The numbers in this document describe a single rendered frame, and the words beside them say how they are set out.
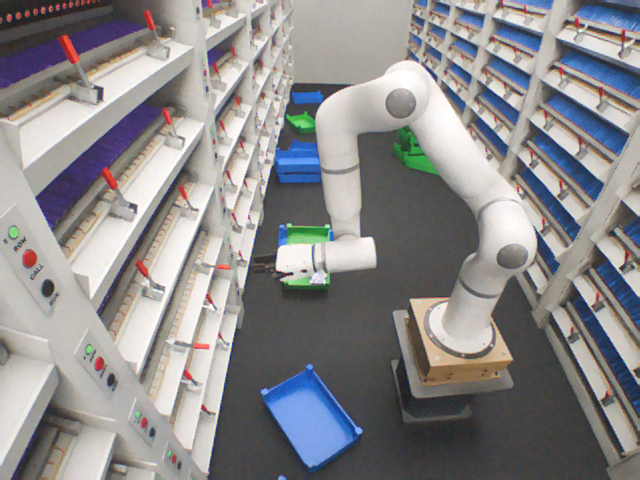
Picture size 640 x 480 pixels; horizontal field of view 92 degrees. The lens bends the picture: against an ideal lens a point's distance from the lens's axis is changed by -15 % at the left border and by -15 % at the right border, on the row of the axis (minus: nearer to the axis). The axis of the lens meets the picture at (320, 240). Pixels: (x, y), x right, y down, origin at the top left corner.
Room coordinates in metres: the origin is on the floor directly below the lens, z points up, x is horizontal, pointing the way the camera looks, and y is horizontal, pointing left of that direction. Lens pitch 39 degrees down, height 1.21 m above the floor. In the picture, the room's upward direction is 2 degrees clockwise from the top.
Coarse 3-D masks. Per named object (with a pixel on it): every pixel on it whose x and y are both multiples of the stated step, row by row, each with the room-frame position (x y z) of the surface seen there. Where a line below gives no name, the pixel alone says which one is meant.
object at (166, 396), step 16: (208, 224) 0.88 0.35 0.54; (208, 240) 0.85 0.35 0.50; (208, 256) 0.78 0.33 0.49; (176, 288) 0.63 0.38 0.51; (192, 288) 0.64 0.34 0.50; (192, 304) 0.59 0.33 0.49; (192, 320) 0.54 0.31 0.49; (176, 336) 0.49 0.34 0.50; (192, 336) 0.50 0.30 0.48; (160, 368) 0.39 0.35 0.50; (176, 368) 0.40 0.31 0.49; (176, 384) 0.37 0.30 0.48; (160, 400) 0.32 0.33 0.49
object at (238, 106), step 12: (240, 96) 1.58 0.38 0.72; (252, 96) 1.58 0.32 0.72; (228, 108) 1.40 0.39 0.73; (240, 108) 1.42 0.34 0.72; (216, 120) 1.26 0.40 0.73; (228, 120) 1.35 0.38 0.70; (240, 120) 1.39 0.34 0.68; (216, 132) 1.21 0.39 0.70; (228, 132) 1.24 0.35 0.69; (240, 132) 1.33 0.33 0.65; (228, 144) 1.14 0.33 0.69; (228, 156) 1.09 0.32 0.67
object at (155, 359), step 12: (192, 252) 0.75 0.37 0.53; (204, 252) 0.78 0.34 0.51; (192, 264) 0.71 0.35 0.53; (180, 288) 0.61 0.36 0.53; (180, 300) 0.58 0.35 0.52; (168, 312) 0.53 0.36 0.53; (168, 324) 0.50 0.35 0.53; (156, 348) 0.43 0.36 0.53; (156, 360) 0.40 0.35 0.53; (144, 384) 0.34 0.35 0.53; (156, 396) 0.32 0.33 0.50
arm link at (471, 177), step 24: (432, 96) 0.74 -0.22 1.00; (432, 120) 0.71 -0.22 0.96; (456, 120) 0.70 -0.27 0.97; (432, 144) 0.67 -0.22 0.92; (456, 144) 0.65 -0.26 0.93; (456, 168) 0.64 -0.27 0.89; (480, 168) 0.64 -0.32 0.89; (456, 192) 0.66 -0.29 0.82; (480, 192) 0.65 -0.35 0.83; (504, 192) 0.69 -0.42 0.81
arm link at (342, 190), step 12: (324, 180) 0.72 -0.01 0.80; (336, 180) 0.70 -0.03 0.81; (348, 180) 0.70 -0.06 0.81; (324, 192) 0.73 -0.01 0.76; (336, 192) 0.70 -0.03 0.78; (348, 192) 0.70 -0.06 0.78; (360, 192) 0.73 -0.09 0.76; (336, 204) 0.70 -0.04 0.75; (348, 204) 0.70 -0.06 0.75; (360, 204) 0.72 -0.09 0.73; (336, 216) 0.70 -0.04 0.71; (348, 216) 0.70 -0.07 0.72; (336, 228) 0.80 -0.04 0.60; (348, 228) 0.80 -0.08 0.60
